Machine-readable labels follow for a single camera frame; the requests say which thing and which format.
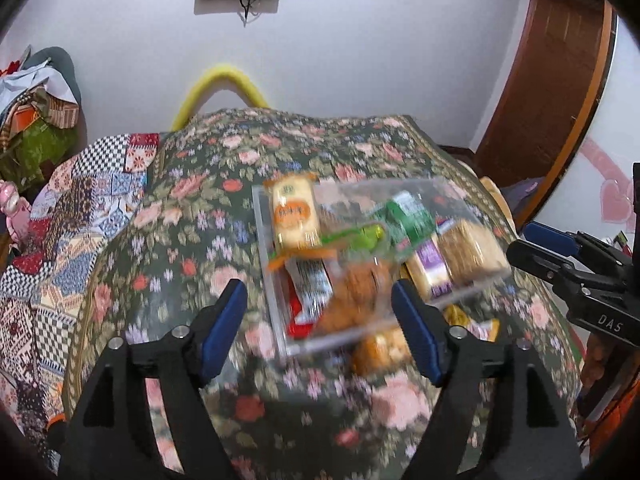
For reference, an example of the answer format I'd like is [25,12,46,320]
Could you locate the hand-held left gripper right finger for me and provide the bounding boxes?
[391,280,583,480]

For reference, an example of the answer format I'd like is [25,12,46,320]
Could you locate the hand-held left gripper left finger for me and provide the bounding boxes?
[60,279,249,480]

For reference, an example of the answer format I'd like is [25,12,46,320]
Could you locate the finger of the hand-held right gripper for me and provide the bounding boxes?
[506,239,592,292]
[522,220,585,260]

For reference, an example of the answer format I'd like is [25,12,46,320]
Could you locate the yellow cracker packet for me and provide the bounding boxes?
[352,329,410,376]

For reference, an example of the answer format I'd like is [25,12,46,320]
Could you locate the yellow and orange wrapper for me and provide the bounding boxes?
[444,304,502,345]

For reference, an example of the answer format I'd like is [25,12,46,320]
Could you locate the purple and white packet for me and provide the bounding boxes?
[404,237,453,302]

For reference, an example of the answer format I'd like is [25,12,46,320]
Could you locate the clear packet of toast bread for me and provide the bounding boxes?
[437,219,509,287]

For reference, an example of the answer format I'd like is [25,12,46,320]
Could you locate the clear packet of brown snack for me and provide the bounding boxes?
[317,259,393,337]

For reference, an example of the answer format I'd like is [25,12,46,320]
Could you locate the red and silver snack packet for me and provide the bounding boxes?
[290,259,332,322]

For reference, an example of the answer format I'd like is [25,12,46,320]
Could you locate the green jelly cup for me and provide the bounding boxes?
[347,224,387,252]

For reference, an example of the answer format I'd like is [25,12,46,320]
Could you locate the clear plastic container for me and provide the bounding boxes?
[251,176,512,358]

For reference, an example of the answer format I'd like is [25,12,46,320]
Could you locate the small green packet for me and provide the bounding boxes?
[387,192,436,257]

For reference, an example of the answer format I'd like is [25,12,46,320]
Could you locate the orange cake packet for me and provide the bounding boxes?
[269,174,324,254]

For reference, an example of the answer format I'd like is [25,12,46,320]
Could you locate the white sliding door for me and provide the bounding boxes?
[545,15,640,241]

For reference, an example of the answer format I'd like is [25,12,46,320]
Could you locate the orange garment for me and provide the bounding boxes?
[575,350,640,461]

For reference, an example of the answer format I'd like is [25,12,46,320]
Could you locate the floral blanket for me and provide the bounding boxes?
[65,107,583,480]

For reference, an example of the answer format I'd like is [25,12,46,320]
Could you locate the wooden door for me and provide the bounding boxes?
[472,0,618,231]

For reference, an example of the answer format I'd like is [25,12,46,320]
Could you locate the patchwork quilt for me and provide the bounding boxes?
[0,132,161,461]

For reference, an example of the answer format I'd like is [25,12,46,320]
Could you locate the pink plush toy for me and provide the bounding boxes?
[0,180,32,242]

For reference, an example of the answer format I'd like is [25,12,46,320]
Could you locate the yellow foam tube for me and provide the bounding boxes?
[171,63,271,132]

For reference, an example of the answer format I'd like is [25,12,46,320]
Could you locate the pile of clothes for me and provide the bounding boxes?
[0,50,81,186]

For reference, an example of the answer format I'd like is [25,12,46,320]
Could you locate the grey chair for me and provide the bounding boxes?
[22,46,83,106]

